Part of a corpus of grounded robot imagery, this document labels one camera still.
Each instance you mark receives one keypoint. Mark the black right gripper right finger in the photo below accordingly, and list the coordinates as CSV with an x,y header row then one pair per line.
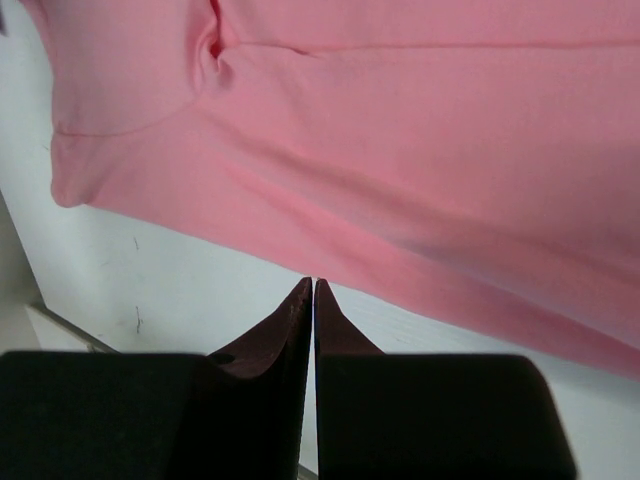
x,y
429,416

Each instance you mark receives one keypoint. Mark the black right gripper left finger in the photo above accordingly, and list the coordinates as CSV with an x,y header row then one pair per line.
x,y
233,414

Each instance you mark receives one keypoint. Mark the light pink t shirt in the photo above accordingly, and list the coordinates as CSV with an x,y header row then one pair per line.
x,y
476,162

